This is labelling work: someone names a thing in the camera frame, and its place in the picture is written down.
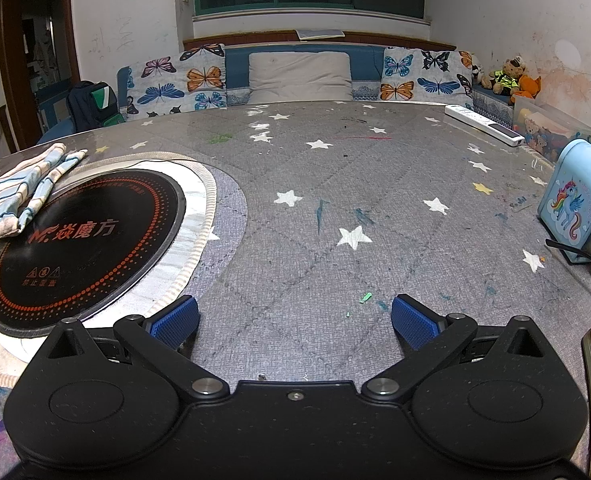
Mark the small beige plush toy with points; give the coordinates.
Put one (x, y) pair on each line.
(486, 79)

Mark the white marble cooktop surround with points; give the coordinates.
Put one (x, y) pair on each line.
(195, 200)

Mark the black round induction cooktop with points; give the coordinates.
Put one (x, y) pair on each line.
(83, 255)

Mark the brown wooden door frame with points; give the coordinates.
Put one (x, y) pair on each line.
(8, 60)

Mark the blue unicorn pencil sharpener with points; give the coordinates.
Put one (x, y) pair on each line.
(568, 200)

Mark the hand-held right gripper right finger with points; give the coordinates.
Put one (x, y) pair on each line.
(415, 322)

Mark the orange plush toy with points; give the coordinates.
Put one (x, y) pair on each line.
(528, 89)

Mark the brown teddy bear yellow vest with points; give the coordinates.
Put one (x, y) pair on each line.
(508, 77)

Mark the plain grey pillow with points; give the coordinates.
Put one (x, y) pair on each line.
(300, 77)

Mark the blue cream striped shirt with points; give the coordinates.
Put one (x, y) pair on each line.
(23, 185)

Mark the clear plastic storage box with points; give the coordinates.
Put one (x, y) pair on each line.
(550, 127)

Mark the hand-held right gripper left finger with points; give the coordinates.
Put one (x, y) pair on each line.
(176, 321)

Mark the white remote control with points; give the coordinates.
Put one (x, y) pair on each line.
(483, 122)

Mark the dark backpack with green patch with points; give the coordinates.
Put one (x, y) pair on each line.
(93, 105)

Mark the blue bench sofa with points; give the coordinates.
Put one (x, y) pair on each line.
(238, 67)

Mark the butterfly print pillow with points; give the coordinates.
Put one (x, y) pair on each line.
(175, 82)
(418, 72)

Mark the book on windowsill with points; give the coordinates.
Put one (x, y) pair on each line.
(320, 34)

